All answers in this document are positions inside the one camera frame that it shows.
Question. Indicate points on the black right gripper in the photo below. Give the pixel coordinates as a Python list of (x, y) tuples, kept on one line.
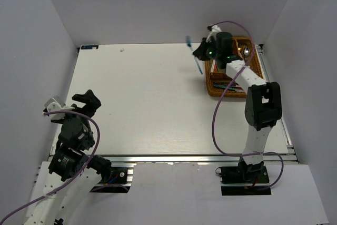
[(199, 52)]

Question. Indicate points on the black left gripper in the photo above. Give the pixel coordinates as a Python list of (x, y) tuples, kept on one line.
[(92, 103)]

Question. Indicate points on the silver spoon patterned handle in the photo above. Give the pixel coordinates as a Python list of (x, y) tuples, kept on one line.
[(246, 51)]

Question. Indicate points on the serrated knife teal handle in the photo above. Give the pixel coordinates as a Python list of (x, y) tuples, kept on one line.
[(233, 89)]

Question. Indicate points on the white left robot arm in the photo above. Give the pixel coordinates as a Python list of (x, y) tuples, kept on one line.
[(71, 173)]

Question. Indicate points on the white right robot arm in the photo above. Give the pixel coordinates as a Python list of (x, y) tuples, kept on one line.
[(263, 99)]

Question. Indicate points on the woven wicker cutlery tray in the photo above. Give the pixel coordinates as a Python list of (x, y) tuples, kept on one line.
[(244, 72)]

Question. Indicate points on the blue label sticker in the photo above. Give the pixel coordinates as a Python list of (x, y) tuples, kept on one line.
[(89, 47)]

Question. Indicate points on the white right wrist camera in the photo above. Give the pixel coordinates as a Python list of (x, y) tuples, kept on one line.
[(213, 30)]

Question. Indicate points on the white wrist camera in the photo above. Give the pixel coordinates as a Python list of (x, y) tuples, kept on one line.
[(213, 30), (56, 107)]

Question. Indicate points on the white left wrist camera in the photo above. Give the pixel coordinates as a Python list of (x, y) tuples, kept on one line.
[(56, 107)]

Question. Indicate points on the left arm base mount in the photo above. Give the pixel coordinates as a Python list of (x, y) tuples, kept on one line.
[(115, 178)]

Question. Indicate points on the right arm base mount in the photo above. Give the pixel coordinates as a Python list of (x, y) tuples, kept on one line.
[(234, 183)]

